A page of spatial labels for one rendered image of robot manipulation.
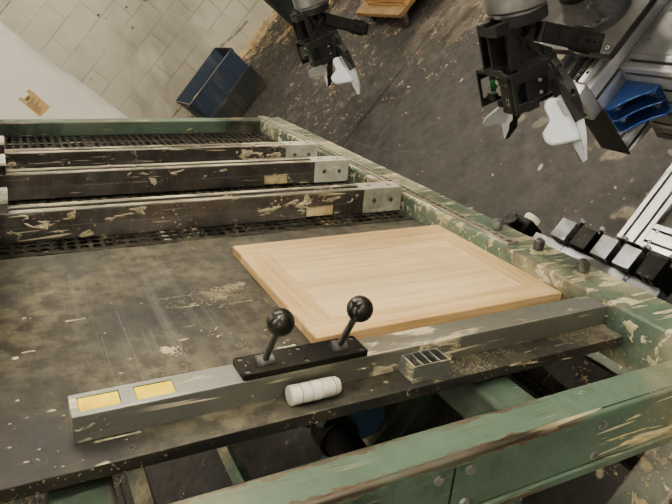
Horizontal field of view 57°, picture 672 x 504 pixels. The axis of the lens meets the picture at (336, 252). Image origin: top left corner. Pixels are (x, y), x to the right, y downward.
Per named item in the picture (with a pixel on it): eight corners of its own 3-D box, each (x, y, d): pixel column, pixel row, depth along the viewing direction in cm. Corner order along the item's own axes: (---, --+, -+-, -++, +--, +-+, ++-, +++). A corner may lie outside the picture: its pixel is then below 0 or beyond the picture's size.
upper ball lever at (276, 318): (278, 374, 89) (302, 324, 79) (254, 379, 87) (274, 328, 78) (271, 351, 91) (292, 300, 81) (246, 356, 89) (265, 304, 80)
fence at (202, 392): (602, 324, 119) (607, 305, 118) (74, 444, 77) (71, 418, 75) (582, 313, 123) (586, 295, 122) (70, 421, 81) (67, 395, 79)
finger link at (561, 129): (556, 177, 79) (519, 115, 80) (590, 158, 81) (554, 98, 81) (570, 169, 76) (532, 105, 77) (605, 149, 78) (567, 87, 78)
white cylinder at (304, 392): (292, 410, 86) (341, 398, 90) (293, 393, 85) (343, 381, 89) (283, 399, 89) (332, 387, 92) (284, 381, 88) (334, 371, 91)
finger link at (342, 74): (341, 102, 136) (320, 68, 137) (363, 92, 138) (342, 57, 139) (344, 96, 133) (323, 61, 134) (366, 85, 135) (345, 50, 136)
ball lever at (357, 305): (351, 359, 95) (381, 310, 85) (329, 363, 93) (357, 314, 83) (342, 338, 96) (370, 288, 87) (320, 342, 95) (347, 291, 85)
